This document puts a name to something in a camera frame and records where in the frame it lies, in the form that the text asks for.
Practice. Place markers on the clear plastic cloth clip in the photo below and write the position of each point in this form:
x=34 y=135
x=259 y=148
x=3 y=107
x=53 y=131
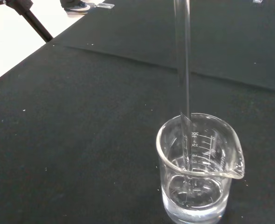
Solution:
x=105 y=5
x=258 y=1

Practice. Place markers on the black camera tripod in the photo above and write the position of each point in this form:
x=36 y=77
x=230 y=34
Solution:
x=35 y=22

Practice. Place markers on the black bench cloth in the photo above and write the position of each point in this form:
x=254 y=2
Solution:
x=81 y=140

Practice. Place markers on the person's foot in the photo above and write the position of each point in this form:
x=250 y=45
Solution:
x=78 y=7

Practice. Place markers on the small clear glass beaker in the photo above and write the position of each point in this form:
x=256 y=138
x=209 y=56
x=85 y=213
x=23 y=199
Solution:
x=195 y=193

